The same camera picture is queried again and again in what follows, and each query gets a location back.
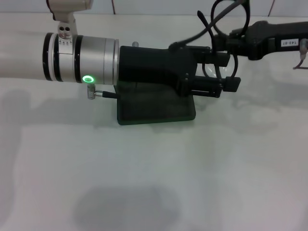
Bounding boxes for left gripper connector cable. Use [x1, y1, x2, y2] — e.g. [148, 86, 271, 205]
[86, 83, 118, 100]

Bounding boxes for gripper connector cable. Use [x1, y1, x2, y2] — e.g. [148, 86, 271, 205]
[86, 83, 118, 100]
[292, 38, 308, 70]

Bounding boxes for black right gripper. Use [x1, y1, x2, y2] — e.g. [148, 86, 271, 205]
[214, 20, 308, 61]

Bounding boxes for black glasses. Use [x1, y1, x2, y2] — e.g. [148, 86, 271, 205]
[168, 0, 251, 81]

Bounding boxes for right gripper connector cable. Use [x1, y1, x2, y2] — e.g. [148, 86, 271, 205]
[292, 38, 308, 70]

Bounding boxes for thin red wall cable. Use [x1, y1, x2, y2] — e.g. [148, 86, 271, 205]
[266, 0, 276, 17]

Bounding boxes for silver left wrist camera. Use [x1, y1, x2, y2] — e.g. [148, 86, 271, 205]
[45, 0, 94, 40]

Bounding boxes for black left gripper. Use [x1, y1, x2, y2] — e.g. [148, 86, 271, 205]
[119, 42, 242, 99]

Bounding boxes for green glasses case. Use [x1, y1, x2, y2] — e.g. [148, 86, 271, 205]
[115, 80, 197, 126]

